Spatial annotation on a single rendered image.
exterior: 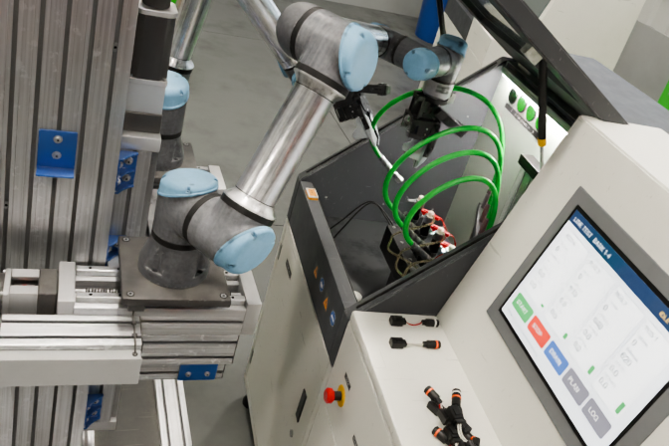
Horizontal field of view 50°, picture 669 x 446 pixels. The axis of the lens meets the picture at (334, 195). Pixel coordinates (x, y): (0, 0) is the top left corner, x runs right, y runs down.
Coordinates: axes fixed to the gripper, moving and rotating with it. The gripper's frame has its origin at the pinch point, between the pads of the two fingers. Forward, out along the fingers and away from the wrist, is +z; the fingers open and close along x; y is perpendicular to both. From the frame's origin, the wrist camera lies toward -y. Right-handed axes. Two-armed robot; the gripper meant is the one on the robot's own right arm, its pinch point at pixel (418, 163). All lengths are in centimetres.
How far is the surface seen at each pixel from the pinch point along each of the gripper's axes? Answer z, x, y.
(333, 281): 27.3, 19.1, 21.4
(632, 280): -19, 74, -10
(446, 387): 23, 59, 6
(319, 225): 26.3, -5.4, 20.4
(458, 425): 19, 73, 10
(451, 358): 23, 50, 1
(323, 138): 122, -270, -62
